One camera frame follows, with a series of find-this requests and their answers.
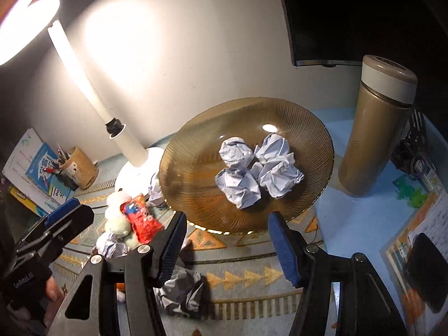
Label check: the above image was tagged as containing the yellow edged book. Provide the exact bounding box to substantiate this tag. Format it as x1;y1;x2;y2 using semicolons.
8;185;50;218

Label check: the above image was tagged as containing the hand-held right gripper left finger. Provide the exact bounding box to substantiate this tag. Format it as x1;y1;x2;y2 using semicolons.
47;211;190;336

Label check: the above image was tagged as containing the black monitor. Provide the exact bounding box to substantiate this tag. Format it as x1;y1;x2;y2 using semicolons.
275;0;448;68

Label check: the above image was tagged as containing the amber ribbed glass bowl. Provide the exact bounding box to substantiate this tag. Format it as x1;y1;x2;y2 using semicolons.
158;97;335;235

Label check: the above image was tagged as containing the pastel plush dumpling toy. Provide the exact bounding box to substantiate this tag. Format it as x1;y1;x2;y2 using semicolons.
105;217;139;250
106;190;132;219

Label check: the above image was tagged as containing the beige thermos bottle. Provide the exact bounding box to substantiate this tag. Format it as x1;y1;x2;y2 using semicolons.
338;54;418;197

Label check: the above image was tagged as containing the orange bordered paper sheet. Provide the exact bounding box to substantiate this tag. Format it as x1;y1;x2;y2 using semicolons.
380;189;448;336

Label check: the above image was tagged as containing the dark key bunch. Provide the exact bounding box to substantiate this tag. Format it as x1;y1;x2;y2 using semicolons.
390;107;438;186

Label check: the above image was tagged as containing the white cover book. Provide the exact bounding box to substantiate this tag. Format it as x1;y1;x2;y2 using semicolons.
2;127;48;191

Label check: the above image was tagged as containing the person's left hand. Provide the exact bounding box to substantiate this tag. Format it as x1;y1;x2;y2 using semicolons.
44;276;67;302

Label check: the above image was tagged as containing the bundle of pens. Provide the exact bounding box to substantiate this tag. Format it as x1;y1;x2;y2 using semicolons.
44;143;76;176

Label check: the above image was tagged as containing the red snack packet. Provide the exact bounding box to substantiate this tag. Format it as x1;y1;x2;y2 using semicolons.
120;196;165;244

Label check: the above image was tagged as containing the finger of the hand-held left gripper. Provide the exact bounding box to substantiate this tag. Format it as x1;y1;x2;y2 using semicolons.
21;198;80;245
14;204;95;270

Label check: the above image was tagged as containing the blue cover workbook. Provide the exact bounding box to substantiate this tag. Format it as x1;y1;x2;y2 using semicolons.
25;142;76;206

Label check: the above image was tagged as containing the patterned woven table mat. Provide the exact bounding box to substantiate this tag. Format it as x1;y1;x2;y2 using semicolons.
45;136;337;336

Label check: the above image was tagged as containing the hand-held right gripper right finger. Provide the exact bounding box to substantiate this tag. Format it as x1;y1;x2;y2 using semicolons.
268;211;408;336

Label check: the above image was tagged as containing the bamboo pen holder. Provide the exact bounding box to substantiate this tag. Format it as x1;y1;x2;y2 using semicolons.
58;146;99;190

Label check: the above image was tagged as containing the white desk lamp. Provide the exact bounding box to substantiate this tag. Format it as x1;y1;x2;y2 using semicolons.
0;0;165;197

